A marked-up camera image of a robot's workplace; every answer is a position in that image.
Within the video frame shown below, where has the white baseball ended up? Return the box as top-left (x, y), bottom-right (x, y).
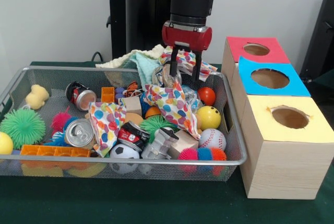
top-left (198, 128), bottom-right (227, 152)

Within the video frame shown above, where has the crushed silver can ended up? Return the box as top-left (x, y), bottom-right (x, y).
top-left (64, 117), bottom-right (96, 149)

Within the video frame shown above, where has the yellow smiley ball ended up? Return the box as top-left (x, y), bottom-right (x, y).
top-left (196, 104), bottom-right (221, 129)

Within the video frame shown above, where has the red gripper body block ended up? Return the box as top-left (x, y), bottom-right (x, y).
top-left (162, 21), bottom-right (213, 52)

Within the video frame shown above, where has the wooden box with three holes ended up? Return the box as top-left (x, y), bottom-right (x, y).
top-left (221, 37), bottom-right (334, 200)

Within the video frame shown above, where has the cream muslin cloth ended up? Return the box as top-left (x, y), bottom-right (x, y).
top-left (96, 44), bottom-right (166, 69)

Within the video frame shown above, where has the small polka dot cloth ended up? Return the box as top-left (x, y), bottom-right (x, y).
top-left (89, 101), bottom-right (127, 157)

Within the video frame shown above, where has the crushed red black can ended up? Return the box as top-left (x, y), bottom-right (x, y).
top-left (66, 81), bottom-right (97, 112)

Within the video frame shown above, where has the silver and blue can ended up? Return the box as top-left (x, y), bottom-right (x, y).
top-left (156, 63), bottom-right (183, 89)

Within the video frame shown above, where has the yellow rubber duck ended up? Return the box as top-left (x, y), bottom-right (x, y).
top-left (25, 84), bottom-right (50, 111)

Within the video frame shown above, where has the mint green cloth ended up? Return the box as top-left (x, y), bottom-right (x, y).
top-left (121, 52), bottom-right (163, 90)

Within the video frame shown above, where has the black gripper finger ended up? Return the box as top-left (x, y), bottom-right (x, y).
top-left (170, 48), bottom-right (180, 77)
top-left (192, 51), bottom-right (204, 82)

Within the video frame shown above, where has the large polka dot cloth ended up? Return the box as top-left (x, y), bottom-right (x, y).
top-left (159, 46), bottom-right (219, 82)

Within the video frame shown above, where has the red ball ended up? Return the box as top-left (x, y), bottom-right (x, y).
top-left (198, 87), bottom-right (217, 105)

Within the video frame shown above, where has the black and white soccer ball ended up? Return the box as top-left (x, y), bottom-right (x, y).
top-left (108, 143), bottom-right (140, 175)

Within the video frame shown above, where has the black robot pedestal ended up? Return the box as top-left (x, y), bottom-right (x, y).
top-left (101, 0), bottom-right (181, 64)

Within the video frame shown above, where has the large green spiky ball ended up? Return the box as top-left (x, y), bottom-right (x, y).
top-left (0, 109), bottom-right (46, 150)

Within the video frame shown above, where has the shallow clear bin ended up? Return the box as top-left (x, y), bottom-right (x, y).
top-left (0, 66), bottom-right (248, 183)

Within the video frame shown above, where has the black flat panel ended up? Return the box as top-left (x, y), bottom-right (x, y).
top-left (300, 0), bottom-right (334, 81)

